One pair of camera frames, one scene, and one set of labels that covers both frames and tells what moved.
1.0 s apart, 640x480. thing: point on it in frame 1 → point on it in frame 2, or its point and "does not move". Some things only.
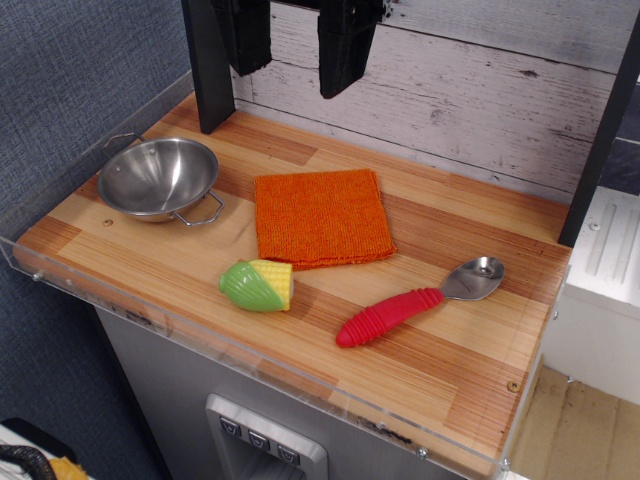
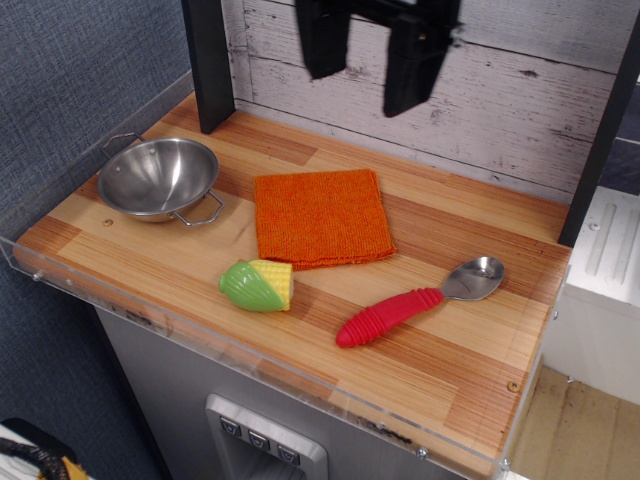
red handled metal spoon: [473, 279] does not move
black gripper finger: [249, 34] → [324, 27]
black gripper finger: [347, 32] → [420, 34]
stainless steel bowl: [155, 178] does not move
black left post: [211, 64] does not move
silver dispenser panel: [253, 446] does not move
